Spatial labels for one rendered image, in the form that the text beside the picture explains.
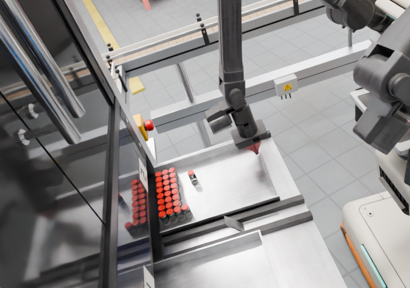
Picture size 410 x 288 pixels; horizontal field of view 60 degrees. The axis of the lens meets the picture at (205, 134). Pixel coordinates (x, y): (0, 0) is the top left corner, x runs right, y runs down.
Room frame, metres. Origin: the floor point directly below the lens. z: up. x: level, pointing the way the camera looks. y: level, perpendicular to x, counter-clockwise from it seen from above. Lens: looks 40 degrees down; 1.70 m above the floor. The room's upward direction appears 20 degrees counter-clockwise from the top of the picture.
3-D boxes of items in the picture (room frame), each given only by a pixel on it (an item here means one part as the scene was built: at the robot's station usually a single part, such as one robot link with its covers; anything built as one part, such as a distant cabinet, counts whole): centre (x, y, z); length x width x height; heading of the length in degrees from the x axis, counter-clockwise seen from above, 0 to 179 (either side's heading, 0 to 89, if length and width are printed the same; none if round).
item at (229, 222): (0.55, -0.04, 0.91); 0.14 x 0.03 x 0.06; 86
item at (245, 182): (0.72, 0.03, 0.90); 0.34 x 0.26 x 0.04; 87
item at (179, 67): (1.68, 0.01, 0.46); 0.09 x 0.09 x 0.77; 87
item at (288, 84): (1.59, -0.52, 0.50); 0.12 x 0.05 x 0.09; 87
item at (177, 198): (0.73, 0.14, 0.90); 0.18 x 0.02 x 0.05; 177
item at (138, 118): (0.98, 0.22, 1.00); 0.08 x 0.07 x 0.07; 87
